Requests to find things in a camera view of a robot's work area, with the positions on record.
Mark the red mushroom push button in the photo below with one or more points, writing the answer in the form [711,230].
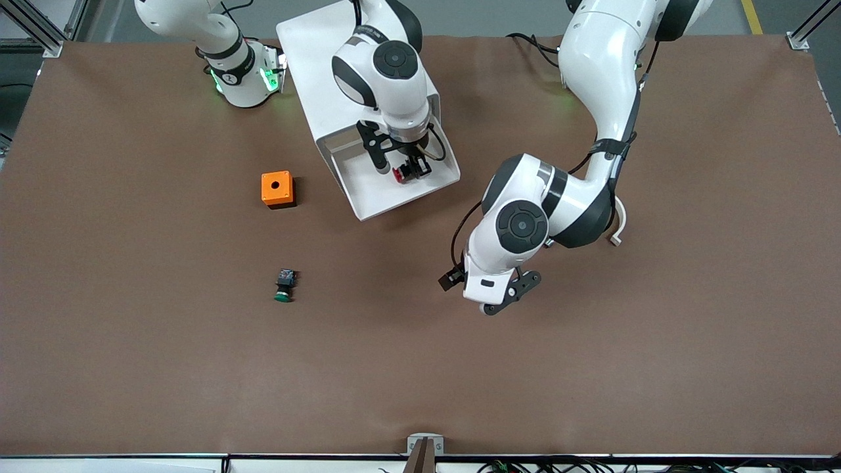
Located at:
[399,175]

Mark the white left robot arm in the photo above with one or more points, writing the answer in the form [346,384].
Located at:
[598,79]

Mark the green mushroom push button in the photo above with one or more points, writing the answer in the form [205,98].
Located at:
[284,282]

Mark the white curved plastic clamp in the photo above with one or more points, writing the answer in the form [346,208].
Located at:
[623,222]

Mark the orange button enclosure box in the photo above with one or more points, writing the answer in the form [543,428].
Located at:
[268,190]

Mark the grey metal bracket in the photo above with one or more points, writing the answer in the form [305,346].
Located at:
[439,447]

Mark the brown camera pole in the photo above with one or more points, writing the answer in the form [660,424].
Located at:
[424,460]

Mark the aluminium frame post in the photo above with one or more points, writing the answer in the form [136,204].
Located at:
[49,47]
[797,43]

